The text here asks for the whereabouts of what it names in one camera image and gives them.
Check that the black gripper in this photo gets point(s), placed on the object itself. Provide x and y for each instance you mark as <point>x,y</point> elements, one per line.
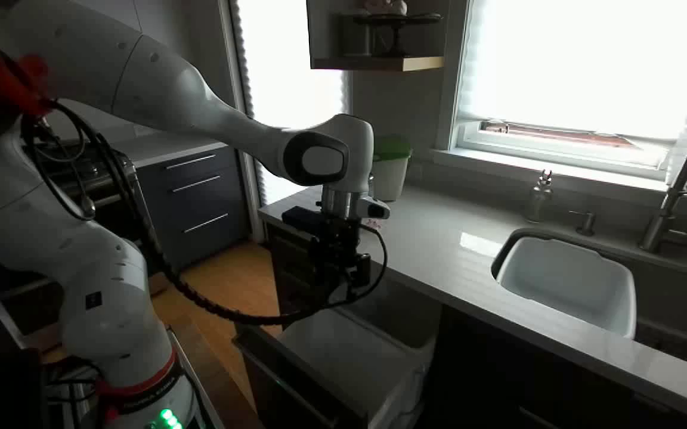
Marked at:
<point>312,256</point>

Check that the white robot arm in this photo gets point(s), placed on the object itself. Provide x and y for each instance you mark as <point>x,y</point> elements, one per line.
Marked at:
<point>55,52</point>

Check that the white rear waste bin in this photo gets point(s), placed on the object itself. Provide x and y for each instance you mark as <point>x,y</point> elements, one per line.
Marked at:
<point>401,314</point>

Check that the white waste bin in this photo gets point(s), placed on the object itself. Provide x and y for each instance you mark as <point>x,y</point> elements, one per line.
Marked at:
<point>376,372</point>
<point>401,314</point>

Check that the white front waste bin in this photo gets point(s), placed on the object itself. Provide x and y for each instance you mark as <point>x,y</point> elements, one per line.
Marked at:
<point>376,372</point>

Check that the dark pull-out bin drawer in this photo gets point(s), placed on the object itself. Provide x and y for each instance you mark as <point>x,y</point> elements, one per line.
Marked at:
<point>290,393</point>

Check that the grey drawer cabinet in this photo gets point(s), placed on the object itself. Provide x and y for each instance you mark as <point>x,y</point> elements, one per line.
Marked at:
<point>195,207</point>

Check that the small chrome tap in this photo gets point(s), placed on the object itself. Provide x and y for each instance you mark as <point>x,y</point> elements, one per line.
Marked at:
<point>543,190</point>

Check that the white dish tub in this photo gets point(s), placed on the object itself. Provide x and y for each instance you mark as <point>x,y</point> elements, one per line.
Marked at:
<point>568,278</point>

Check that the chrome kitchen faucet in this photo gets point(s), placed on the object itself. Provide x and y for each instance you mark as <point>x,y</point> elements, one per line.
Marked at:
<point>659,227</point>

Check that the wooden wall shelf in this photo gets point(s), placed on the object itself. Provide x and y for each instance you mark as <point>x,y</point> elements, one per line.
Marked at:
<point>371,37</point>

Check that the white window frame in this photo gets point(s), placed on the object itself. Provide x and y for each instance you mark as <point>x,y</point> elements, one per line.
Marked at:
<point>599,84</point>

